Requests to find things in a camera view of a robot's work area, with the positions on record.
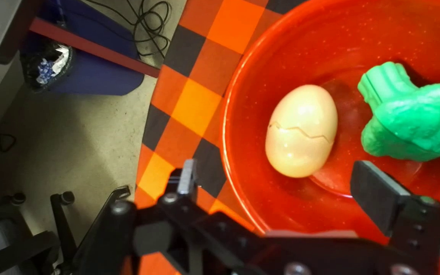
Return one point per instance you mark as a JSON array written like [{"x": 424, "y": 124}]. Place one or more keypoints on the green toy broccoli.
[{"x": 406, "y": 120}]

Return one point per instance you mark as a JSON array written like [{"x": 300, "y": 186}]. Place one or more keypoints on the blue bin on floor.
[{"x": 74, "y": 48}]

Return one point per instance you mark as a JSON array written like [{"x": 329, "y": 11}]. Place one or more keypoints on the red black checkered tablecloth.
[{"x": 184, "y": 117}]

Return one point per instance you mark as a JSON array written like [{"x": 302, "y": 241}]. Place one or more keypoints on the beige toy egg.
[{"x": 302, "y": 132}]

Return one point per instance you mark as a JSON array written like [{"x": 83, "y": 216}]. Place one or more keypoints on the black chair base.
[{"x": 106, "y": 248}]

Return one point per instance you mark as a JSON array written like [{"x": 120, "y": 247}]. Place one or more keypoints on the red bowl near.
[{"x": 329, "y": 44}]

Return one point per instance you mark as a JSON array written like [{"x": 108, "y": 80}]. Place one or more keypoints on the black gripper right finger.
[{"x": 378, "y": 195}]

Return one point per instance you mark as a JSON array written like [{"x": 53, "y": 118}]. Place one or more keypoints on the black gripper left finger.
[{"x": 184, "y": 179}]

